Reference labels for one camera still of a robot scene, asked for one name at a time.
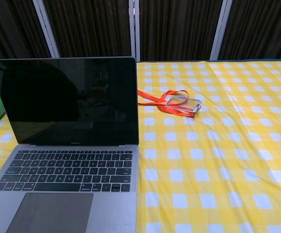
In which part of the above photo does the grey laptop with black screen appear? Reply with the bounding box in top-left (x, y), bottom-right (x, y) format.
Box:
top-left (0, 56), bottom-right (141, 233)

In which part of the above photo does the clear plastic badge holder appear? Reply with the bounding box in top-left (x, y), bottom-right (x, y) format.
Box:
top-left (165, 95), bottom-right (202, 114)

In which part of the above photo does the yellow white checkered tablecloth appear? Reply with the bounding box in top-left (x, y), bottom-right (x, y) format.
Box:
top-left (0, 60), bottom-right (281, 233)

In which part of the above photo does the dark pleated curtain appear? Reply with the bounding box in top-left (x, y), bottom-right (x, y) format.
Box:
top-left (0, 0), bottom-right (281, 69)

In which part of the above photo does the orange lanyard strap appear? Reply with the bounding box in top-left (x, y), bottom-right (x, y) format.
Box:
top-left (137, 89), bottom-right (195, 118)

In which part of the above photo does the white metal frame post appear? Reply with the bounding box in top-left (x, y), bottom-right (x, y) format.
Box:
top-left (210, 0), bottom-right (233, 61)
top-left (128, 0), bottom-right (141, 62)
top-left (32, 0), bottom-right (60, 58)

